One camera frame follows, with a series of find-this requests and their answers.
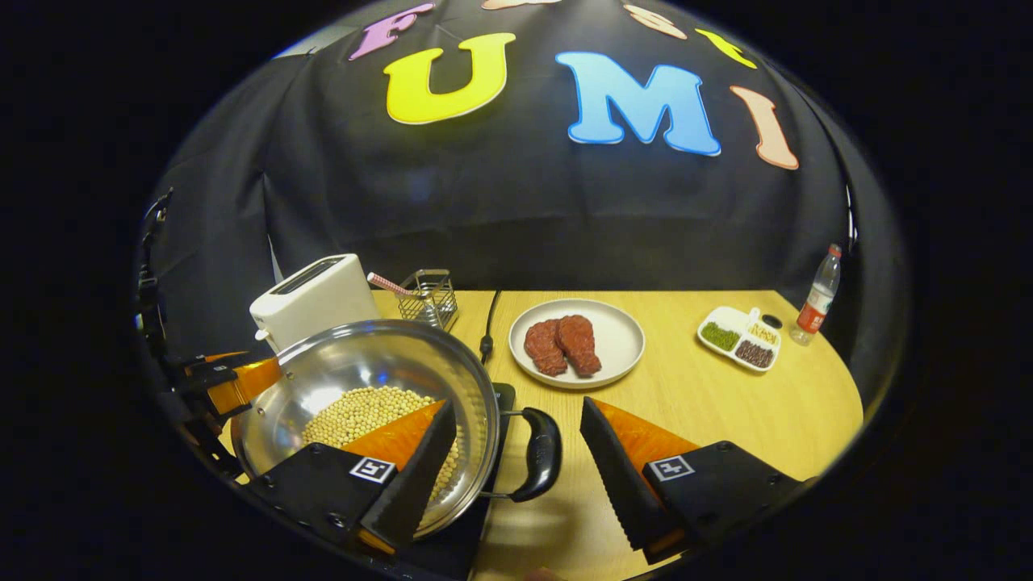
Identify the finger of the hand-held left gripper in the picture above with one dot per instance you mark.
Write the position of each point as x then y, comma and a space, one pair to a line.
250, 383
214, 361

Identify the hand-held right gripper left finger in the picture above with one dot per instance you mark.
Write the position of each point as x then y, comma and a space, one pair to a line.
407, 484

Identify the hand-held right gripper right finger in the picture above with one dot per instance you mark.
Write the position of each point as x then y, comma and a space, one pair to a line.
621, 484

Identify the black induction cooktop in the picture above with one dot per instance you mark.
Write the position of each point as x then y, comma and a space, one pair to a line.
460, 549

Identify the stainless steel pot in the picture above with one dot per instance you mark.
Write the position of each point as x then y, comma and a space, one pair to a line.
371, 359

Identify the pile of soybeans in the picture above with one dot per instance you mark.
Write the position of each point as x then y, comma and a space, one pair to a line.
363, 411

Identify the white toaster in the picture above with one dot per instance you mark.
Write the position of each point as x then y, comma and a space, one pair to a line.
319, 303

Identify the round white plate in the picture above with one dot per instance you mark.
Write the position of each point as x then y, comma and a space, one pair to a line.
617, 339

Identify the red meat piece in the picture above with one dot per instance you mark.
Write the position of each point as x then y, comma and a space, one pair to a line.
579, 343
542, 349

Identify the pink striped straw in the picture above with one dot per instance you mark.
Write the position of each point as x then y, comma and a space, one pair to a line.
387, 283

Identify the green mung beans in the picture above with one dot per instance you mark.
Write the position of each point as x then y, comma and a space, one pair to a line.
720, 336

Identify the dark red beans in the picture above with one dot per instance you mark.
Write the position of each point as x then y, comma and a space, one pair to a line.
754, 353

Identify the white divided dish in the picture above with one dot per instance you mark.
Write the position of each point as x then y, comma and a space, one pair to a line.
730, 316

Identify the small yellow bean portion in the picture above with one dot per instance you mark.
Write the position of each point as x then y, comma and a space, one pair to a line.
763, 332

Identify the black table grommet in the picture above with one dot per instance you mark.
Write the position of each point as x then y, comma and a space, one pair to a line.
772, 321

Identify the clear water bottle red label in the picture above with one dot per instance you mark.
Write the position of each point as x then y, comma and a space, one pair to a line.
815, 307

